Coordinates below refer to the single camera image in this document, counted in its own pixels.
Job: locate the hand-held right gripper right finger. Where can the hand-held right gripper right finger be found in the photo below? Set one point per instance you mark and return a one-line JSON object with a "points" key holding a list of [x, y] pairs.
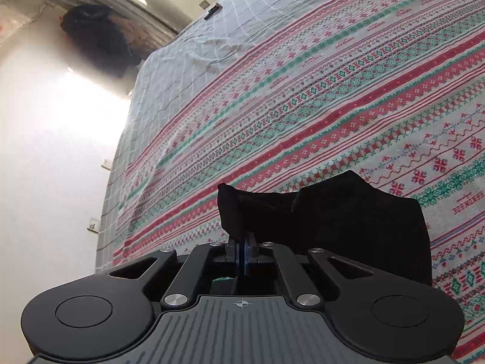
{"points": [[248, 261]]}

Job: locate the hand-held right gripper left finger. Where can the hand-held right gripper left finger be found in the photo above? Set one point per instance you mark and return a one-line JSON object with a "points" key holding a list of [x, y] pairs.
{"points": [[232, 259]]}

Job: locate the black pants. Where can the black pants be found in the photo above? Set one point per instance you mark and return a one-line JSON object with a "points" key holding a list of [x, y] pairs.
{"points": [[341, 227]]}

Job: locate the red green patterned blanket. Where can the red green patterned blanket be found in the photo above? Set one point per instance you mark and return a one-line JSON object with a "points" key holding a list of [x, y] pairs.
{"points": [[303, 102]]}

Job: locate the grey checked bed sheet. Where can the grey checked bed sheet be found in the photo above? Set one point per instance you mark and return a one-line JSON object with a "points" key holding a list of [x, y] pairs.
{"points": [[182, 72]]}

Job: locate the small black device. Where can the small black device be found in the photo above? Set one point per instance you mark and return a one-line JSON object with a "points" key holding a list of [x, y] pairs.
{"points": [[213, 11]]}

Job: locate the black hanging clothing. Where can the black hanging clothing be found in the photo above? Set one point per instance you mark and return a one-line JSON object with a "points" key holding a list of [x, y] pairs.
{"points": [[98, 38]]}

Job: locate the white wall socket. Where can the white wall socket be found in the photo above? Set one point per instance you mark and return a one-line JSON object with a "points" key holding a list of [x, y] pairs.
{"points": [[93, 224], [107, 163]]}

